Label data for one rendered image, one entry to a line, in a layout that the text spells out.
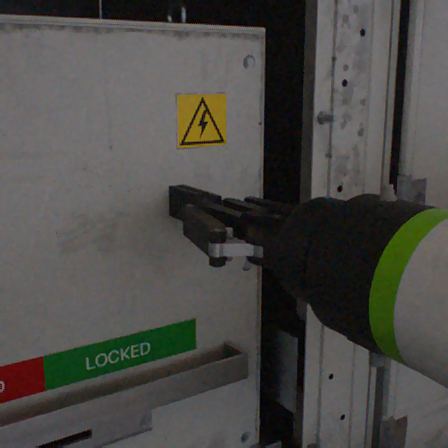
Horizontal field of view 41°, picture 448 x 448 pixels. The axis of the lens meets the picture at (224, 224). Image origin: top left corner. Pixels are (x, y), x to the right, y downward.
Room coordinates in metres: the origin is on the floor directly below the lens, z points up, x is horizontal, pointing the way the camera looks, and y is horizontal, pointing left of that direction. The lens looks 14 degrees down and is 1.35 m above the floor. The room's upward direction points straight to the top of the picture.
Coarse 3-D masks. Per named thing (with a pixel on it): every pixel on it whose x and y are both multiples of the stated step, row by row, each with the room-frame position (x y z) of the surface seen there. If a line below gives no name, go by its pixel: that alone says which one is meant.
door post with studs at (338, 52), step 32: (320, 0) 0.62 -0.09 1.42; (352, 0) 0.64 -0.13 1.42; (320, 32) 0.62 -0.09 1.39; (352, 32) 0.64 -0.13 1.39; (320, 64) 0.62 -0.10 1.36; (352, 64) 0.64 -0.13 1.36; (320, 96) 0.63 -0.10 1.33; (352, 96) 0.64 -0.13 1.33; (320, 128) 0.63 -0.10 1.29; (352, 128) 0.65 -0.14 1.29; (320, 160) 0.63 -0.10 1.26; (352, 160) 0.65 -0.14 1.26; (320, 192) 0.63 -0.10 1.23; (352, 192) 0.65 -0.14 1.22; (320, 352) 0.63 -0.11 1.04; (320, 384) 0.63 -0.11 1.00; (320, 416) 0.63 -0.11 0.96
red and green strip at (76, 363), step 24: (144, 336) 0.56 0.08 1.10; (168, 336) 0.57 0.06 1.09; (192, 336) 0.59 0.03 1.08; (24, 360) 0.49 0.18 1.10; (48, 360) 0.50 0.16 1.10; (72, 360) 0.52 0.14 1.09; (96, 360) 0.53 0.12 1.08; (120, 360) 0.54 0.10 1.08; (144, 360) 0.56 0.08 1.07; (0, 384) 0.48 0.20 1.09; (24, 384) 0.49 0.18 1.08; (48, 384) 0.50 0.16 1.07
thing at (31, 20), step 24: (48, 24) 0.52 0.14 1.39; (72, 24) 0.53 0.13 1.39; (96, 24) 0.54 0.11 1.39; (120, 24) 0.55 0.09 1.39; (144, 24) 0.56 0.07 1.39; (168, 24) 0.58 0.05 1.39; (192, 24) 0.59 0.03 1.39; (264, 48) 0.64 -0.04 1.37; (264, 72) 0.64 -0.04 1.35; (264, 96) 0.64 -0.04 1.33
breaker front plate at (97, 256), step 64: (0, 64) 0.49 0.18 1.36; (64, 64) 0.52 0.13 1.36; (128, 64) 0.55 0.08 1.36; (192, 64) 0.59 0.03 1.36; (256, 64) 0.63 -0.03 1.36; (0, 128) 0.49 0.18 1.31; (64, 128) 0.52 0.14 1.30; (128, 128) 0.55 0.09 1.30; (256, 128) 0.63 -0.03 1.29; (0, 192) 0.49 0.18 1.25; (64, 192) 0.52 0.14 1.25; (128, 192) 0.55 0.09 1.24; (256, 192) 0.63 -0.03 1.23; (0, 256) 0.49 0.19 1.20; (64, 256) 0.52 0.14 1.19; (128, 256) 0.55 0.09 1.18; (192, 256) 0.59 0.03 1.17; (0, 320) 0.48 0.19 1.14; (64, 320) 0.51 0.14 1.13; (128, 320) 0.55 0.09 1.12; (256, 320) 0.63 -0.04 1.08; (128, 384) 0.55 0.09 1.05; (256, 384) 0.63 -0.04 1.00
